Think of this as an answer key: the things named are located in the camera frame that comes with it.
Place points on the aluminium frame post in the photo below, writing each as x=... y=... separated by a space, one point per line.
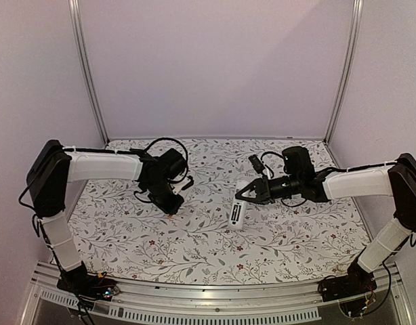
x=353 y=34
x=77 y=28

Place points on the right aluminium frame post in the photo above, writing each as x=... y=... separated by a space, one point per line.
x=353 y=34

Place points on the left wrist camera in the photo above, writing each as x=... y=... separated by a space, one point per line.
x=177 y=171

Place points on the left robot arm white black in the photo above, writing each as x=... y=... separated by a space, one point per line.
x=161 y=178

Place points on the white remote control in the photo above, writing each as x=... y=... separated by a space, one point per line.
x=238 y=209

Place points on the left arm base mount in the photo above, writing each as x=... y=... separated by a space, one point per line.
x=87 y=286

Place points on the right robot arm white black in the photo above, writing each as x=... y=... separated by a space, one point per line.
x=395 y=178

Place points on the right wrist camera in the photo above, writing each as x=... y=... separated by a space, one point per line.
x=257 y=164

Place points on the front aluminium rail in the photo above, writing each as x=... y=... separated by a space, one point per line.
x=142 y=302

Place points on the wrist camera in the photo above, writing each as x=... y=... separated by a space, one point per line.
x=177 y=171
x=257 y=164

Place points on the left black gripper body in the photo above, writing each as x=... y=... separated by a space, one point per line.
x=159 y=196

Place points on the floral patterned table mat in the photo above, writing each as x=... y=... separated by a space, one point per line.
x=124 y=236

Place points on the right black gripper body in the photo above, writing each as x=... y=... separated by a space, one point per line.
x=265 y=191

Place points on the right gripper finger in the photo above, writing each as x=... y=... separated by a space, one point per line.
x=252 y=197
x=259 y=186

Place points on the left aluminium frame post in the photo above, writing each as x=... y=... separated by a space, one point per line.
x=77 y=28

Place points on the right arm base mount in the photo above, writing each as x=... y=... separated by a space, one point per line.
x=353 y=292

